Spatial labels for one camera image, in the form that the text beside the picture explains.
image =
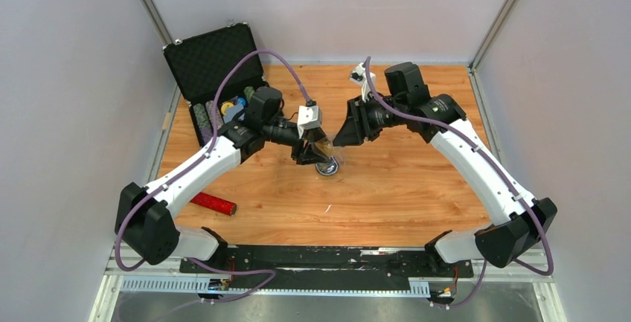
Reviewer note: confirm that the black poker chip case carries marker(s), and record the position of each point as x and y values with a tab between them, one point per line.
200	63

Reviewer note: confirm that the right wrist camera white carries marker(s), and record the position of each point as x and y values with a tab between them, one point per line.
360	76

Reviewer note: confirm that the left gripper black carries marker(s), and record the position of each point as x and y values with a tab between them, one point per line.
309	155

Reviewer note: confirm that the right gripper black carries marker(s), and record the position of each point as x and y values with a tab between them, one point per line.
356	129

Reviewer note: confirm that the red glitter tube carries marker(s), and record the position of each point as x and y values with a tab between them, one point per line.
215	203

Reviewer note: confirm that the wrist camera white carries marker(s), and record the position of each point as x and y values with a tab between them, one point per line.
308	115
360	76

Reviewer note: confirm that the blue playing card deck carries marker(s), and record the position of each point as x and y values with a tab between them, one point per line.
234	113

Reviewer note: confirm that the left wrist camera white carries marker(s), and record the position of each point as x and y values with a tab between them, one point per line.
308	115

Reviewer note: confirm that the pink green chip stack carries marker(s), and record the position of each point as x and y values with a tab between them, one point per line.
248	92

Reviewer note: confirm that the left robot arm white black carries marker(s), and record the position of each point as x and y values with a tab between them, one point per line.
146	214

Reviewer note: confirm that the yellow dealer button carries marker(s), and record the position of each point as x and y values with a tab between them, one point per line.
225	107

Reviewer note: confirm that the purple chip stack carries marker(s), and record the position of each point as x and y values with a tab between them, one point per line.
214	114

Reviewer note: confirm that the clear pill bottle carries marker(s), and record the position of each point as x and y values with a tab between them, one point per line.
325	145

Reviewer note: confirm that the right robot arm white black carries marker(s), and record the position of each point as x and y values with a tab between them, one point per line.
518	220

